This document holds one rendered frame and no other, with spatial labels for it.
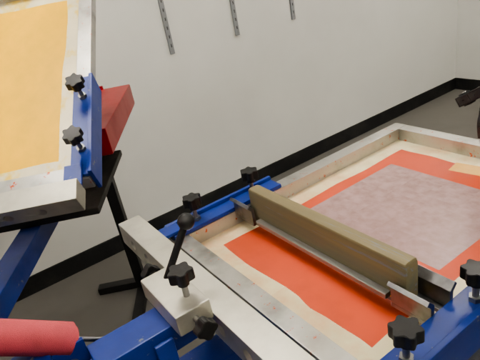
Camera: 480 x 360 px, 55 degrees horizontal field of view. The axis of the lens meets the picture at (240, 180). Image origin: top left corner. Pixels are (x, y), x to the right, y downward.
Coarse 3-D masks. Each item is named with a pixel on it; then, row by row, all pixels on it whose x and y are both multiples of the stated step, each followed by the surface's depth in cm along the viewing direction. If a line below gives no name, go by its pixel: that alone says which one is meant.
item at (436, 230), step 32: (448, 192) 104; (384, 224) 97; (416, 224) 95; (448, 224) 93; (416, 256) 86; (448, 256) 84; (288, 288) 84; (320, 288) 83; (352, 288) 81; (352, 320) 74; (384, 320) 73
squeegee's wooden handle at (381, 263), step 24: (264, 192) 97; (264, 216) 98; (288, 216) 90; (312, 216) 85; (312, 240) 86; (336, 240) 80; (360, 240) 76; (360, 264) 77; (384, 264) 72; (408, 264) 69; (408, 288) 70
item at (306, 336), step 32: (384, 128) 136; (416, 128) 131; (320, 160) 123; (352, 160) 125; (288, 192) 115; (224, 224) 106; (192, 256) 93; (256, 288) 80; (288, 320) 72; (320, 352) 65
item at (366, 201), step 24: (384, 168) 120; (408, 168) 118; (432, 168) 116; (336, 192) 113; (360, 192) 111; (384, 192) 109; (408, 192) 107; (336, 216) 103; (360, 216) 101; (384, 216) 100; (240, 240) 101; (264, 240) 100; (264, 264) 92; (288, 264) 91; (312, 264) 89
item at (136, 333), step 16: (144, 320) 70; (160, 320) 70; (112, 336) 68; (128, 336) 68; (144, 336) 67; (160, 336) 67; (176, 336) 69; (192, 336) 71; (96, 352) 66; (112, 352) 65; (128, 352) 65; (144, 352) 66
